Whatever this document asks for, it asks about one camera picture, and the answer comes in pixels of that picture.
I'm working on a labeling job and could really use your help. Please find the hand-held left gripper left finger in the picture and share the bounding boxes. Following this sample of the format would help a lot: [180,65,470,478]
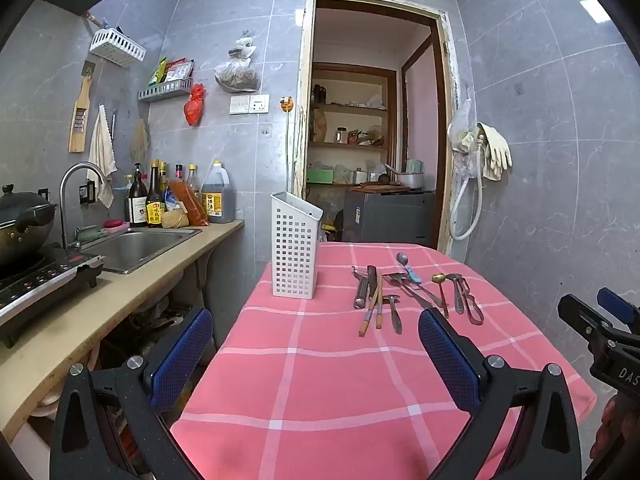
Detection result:
[50,306,216,480]

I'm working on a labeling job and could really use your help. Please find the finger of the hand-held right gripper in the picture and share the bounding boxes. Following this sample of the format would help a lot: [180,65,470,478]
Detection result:
[597,287,640,333]
[557,294,621,356]

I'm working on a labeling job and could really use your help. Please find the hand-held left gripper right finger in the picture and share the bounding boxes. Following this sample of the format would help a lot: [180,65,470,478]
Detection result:
[417,306,583,480]

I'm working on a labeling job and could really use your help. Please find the dark steel utensil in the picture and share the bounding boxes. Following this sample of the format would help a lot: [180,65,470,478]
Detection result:
[445,273,468,316]
[462,277,485,327]

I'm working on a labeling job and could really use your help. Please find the small steel utensil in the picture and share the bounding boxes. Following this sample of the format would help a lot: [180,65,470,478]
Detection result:
[381,295,403,336]

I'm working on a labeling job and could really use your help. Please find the steel spoon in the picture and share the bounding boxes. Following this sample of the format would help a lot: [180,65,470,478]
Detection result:
[398,280,436,311]

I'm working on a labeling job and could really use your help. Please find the gold spoon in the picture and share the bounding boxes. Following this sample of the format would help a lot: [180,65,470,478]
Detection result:
[431,273,450,317]

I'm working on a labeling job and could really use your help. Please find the spoon with blue handle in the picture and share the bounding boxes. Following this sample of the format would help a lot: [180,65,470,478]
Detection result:
[396,252,422,283]

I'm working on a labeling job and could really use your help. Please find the steel fork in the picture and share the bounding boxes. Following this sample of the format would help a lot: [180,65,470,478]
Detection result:
[382,272,435,311]

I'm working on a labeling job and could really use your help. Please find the steel peeler with thick handle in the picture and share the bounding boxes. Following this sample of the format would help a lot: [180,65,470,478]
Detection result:
[351,266,372,310]

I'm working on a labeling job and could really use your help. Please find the white perforated utensil basket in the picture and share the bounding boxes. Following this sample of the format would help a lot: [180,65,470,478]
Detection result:
[270,191,324,301]

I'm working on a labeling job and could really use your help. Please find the person's right hand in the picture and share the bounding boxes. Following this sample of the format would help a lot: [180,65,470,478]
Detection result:
[590,394,625,466]

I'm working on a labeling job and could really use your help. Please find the beige kitchen counter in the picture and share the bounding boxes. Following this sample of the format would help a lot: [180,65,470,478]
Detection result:
[0,220,246,446]

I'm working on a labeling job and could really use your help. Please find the steel sink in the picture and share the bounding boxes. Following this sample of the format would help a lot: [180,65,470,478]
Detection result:
[80,226,203,276]

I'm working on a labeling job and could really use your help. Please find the pink checked tablecloth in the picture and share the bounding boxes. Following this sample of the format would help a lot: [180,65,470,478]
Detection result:
[170,242,598,480]

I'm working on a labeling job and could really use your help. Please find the grey fridge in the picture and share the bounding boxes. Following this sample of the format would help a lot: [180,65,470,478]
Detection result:
[342,191,436,248]

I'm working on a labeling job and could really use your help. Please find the dark pump bottle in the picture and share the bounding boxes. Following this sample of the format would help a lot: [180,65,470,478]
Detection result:
[127,162,149,226]

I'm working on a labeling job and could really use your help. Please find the black induction cooker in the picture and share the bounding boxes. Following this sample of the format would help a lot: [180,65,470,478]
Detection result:
[0,245,106,348]

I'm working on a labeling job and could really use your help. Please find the large dark oil jug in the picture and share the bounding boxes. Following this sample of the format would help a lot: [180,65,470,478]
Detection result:
[200,160,235,224]

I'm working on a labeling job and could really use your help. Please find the cream rubber gloves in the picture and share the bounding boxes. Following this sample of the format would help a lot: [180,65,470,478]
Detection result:
[472,121,513,182]

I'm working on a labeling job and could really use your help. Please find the steel faucet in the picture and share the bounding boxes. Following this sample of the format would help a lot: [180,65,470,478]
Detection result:
[59,161,107,251]

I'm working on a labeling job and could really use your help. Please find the black pot with lid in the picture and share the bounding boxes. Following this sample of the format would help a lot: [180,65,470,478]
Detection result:
[0,183,57,266]

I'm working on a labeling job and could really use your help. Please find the white hanging towel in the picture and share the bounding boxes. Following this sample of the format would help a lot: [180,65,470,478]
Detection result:
[86,105,118,209]

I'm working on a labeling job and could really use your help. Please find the hanging loofah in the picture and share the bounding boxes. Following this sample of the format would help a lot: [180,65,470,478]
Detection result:
[131,116,150,163]

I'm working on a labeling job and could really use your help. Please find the red plastic bag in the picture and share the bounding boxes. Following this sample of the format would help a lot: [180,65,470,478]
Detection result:
[183,83,207,127]

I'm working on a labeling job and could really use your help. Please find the wooden shelf unit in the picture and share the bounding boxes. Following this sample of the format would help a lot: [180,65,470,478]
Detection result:
[309,62,398,186]

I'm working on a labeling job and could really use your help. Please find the wooden grater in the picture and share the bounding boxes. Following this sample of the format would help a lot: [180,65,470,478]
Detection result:
[68,61,97,153]

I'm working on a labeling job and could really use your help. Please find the clear bag of dried goods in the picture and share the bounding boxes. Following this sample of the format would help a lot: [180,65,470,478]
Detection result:
[214,31,261,93]

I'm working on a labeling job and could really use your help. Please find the assorted seasoning packets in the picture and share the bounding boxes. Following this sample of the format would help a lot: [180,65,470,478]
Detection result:
[146,56,195,86]

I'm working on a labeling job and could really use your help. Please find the white hose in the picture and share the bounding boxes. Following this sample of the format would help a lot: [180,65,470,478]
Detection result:
[447,130,485,241]

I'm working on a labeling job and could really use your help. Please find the clear plastic wall bag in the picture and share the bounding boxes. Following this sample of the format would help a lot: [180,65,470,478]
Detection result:
[446,97,476,181]

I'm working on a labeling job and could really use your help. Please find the grey wall basket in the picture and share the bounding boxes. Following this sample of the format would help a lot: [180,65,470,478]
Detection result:
[138,79,193,103]

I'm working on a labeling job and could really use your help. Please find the worn door frame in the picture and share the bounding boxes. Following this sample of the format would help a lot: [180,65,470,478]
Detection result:
[295,0,463,261]

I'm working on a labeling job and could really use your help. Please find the white wall basket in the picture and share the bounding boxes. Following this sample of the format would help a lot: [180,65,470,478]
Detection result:
[89,28,147,67]

